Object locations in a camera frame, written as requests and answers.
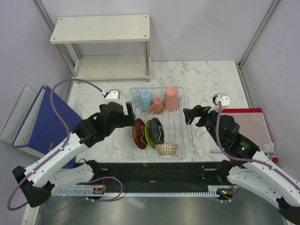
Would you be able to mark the green plate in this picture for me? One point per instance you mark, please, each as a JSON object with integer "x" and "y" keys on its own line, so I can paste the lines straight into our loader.
{"x": 148, "y": 135}

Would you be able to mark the white two-tier shelf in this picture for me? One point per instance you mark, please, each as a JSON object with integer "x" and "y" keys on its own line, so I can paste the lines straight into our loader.
{"x": 71, "y": 31}

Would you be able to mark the red folder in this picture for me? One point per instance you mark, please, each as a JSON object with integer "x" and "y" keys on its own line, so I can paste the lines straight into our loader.
{"x": 257, "y": 112}

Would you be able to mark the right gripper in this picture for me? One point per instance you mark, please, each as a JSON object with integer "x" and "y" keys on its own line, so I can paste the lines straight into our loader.
{"x": 197, "y": 111}

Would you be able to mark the red floral plate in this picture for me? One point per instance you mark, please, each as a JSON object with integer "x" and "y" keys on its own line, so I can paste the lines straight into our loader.
{"x": 139, "y": 134}

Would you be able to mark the small orange mug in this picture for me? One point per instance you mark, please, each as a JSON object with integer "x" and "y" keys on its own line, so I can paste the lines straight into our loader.
{"x": 157, "y": 106}

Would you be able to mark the grey file holder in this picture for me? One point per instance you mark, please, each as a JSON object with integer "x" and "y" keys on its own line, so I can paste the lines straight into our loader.
{"x": 18, "y": 113}

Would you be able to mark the tall pink cup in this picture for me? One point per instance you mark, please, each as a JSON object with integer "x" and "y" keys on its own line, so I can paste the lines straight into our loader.
{"x": 171, "y": 98}

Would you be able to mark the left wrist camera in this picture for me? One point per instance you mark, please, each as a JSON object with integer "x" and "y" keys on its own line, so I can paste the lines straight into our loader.
{"x": 112, "y": 96}

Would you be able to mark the patterned bowl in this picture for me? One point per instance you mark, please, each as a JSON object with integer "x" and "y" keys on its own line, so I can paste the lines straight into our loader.
{"x": 167, "y": 149}

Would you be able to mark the translucent plastic sleeve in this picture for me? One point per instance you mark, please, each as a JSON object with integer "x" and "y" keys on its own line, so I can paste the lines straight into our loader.
{"x": 250, "y": 131}

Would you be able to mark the black plate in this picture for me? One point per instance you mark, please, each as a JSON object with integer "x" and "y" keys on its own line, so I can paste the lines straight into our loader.
{"x": 157, "y": 131}

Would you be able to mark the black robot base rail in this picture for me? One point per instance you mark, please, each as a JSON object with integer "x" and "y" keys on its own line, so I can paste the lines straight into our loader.
{"x": 159, "y": 177}

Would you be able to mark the white cable duct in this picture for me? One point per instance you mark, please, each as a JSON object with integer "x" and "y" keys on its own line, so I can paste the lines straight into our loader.
{"x": 90, "y": 191}

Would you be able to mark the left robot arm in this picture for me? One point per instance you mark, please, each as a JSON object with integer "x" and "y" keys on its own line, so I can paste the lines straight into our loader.
{"x": 42, "y": 179}

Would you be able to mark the white wire dish rack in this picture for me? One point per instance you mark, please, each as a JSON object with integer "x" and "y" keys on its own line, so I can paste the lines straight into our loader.
{"x": 173, "y": 124}

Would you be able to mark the blue binder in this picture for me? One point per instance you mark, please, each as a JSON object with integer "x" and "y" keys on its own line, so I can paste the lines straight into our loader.
{"x": 41, "y": 130}

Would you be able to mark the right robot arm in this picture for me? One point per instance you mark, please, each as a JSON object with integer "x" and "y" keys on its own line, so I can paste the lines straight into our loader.
{"x": 250, "y": 167}

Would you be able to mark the blue mug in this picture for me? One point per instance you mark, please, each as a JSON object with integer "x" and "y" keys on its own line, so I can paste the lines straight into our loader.
{"x": 143, "y": 100}

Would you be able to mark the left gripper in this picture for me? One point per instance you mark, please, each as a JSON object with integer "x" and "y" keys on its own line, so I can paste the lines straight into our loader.
{"x": 127, "y": 120}

